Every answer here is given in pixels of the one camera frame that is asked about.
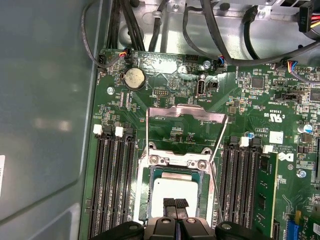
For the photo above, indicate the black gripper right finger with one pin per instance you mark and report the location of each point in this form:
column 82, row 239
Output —
column 192, row 228

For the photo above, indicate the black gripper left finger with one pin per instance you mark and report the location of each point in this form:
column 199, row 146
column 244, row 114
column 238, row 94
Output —
column 162, row 227

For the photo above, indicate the silver CPU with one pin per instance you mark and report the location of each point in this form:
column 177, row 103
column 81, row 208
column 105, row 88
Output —
column 172, row 187

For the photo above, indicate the metal locking lever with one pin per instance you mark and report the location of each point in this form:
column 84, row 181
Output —
column 217, row 191

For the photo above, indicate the metal socket cover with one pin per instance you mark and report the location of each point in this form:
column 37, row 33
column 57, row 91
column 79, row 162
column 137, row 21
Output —
column 190, row 111

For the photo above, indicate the CPU socket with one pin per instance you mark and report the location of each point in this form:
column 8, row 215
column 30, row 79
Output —
column 142, row 185

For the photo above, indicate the black RAM slot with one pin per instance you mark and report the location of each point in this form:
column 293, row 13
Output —
column 96, row 187
column 250, row 187
column 238, row 187
column 128, row 187
column 228, row 187
column 106, row 187
column 117, row 187

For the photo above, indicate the green RAM stick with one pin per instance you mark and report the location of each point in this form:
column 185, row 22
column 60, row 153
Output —
column 266, row 190

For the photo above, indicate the green motherboard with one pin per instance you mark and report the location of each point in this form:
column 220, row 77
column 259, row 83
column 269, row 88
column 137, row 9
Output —
column 190, row 100

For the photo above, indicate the silver coin battery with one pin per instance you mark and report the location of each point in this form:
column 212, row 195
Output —
column 134, row 78

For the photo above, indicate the black PC case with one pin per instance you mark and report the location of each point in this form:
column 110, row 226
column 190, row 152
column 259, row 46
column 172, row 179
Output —
column 45, row 100

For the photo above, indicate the black power connector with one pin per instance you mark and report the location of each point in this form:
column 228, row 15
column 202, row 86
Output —
column 306, row 20

